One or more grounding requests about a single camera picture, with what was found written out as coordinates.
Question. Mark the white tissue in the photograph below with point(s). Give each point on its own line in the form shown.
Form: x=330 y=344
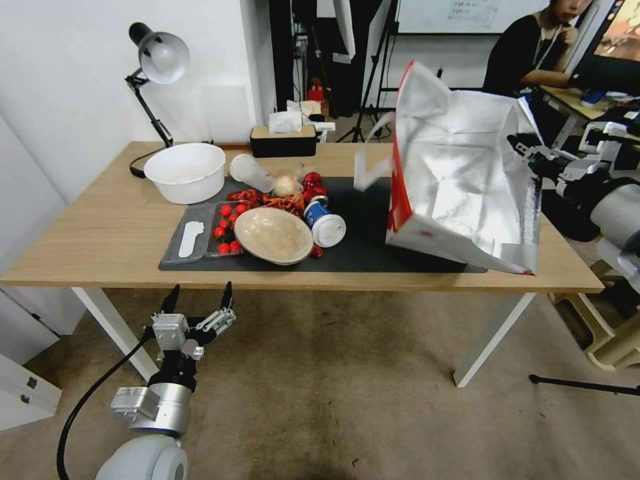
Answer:
x=285 y=122

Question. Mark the wooden desk white legs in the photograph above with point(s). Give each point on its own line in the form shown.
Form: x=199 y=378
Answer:
x=100 y=225

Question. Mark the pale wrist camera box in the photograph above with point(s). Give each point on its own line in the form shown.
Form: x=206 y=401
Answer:
x=171 y=333

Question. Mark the black desk lamp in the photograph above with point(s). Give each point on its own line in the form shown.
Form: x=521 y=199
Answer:
x=162 y=52

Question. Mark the red silver food delivery bag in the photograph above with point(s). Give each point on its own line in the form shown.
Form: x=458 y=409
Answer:
x=460 y=170

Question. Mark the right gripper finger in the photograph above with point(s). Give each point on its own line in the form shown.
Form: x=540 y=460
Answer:
x=518 y=142
x=536 y=164

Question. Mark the beige shallow bowl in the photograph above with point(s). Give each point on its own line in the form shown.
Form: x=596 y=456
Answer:
x=272 y=235

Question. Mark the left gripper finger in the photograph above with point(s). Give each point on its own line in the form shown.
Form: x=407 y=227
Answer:
x=227 y=299
x=171 y=301

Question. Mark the computer monitor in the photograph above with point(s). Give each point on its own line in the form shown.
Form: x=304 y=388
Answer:
x=615 y=40

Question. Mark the clear plastic container lid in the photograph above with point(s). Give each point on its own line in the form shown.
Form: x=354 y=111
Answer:
x=175 y=240

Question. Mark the crushed red can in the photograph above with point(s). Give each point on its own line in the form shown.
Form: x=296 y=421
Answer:
x=314 y=184

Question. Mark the bun in plastic wrap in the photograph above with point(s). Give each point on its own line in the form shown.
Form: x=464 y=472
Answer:
x=286 y=184

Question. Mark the clear plastic food container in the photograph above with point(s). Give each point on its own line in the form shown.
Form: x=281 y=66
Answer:
x=220 y=240

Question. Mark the blue paper cup white lid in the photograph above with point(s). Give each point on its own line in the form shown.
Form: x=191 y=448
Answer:
x=325 y=227

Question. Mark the person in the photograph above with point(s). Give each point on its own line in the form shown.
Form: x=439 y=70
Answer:
x=530 y=50

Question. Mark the black tissue box wooden lid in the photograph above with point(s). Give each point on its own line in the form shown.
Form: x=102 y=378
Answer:
x=283 y=145

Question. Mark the red crayfish pile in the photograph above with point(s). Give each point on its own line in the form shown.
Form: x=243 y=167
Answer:
x=270 y=201

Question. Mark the white softbox light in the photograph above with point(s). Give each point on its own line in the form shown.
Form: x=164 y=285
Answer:
x=345 y=25

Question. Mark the whiteboard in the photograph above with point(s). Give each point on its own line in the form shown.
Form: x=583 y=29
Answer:
x=450 y=15

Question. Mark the black stand leg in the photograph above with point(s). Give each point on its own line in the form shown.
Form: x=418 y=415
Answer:
x=585 y=384

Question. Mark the beige plastic stool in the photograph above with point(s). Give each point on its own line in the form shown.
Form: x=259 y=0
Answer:
x=607 y=330

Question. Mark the black desk mat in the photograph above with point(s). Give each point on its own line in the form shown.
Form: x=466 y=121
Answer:
x=360 y=250

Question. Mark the black tripod stand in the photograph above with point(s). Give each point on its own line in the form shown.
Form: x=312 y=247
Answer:
x=372 y=75

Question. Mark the white cabinet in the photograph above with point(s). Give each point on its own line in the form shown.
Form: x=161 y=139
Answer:
x=25 y=340

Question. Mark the red fire extinguisher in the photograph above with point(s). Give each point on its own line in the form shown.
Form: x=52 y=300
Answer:
x=316 y=91

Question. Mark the clear plastic cup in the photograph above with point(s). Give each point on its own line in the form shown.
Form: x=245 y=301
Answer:
x=249 y=172

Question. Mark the wooden office desk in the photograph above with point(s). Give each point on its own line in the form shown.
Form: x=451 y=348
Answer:
x=575 y=102

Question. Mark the large white plastic bowl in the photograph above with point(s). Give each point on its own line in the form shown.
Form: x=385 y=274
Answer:
x=185 y=172

